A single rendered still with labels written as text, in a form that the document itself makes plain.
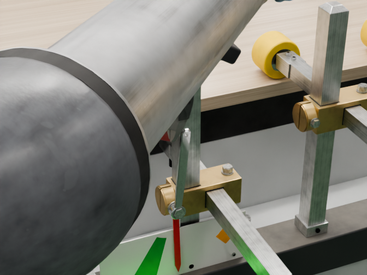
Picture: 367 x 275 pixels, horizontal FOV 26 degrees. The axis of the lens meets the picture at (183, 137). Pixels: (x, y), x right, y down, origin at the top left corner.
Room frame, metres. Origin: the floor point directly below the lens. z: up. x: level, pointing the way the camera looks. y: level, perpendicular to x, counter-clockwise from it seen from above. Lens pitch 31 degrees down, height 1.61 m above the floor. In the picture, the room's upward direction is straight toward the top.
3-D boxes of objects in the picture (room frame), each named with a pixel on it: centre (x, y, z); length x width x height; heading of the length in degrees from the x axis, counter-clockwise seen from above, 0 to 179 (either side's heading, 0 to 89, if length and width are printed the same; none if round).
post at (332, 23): (1.16, -0.23, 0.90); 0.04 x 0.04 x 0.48; 23
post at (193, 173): (1.06, 0.00, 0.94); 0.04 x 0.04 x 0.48; 23
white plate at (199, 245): (1.03, 0.01, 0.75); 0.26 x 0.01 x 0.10; 113
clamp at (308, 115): (1.17, -0.25, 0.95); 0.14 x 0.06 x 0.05; 113
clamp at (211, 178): (1.08, -0.02, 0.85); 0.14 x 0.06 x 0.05; 113
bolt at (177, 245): (1.02, 0.01, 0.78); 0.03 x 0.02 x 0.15; 113
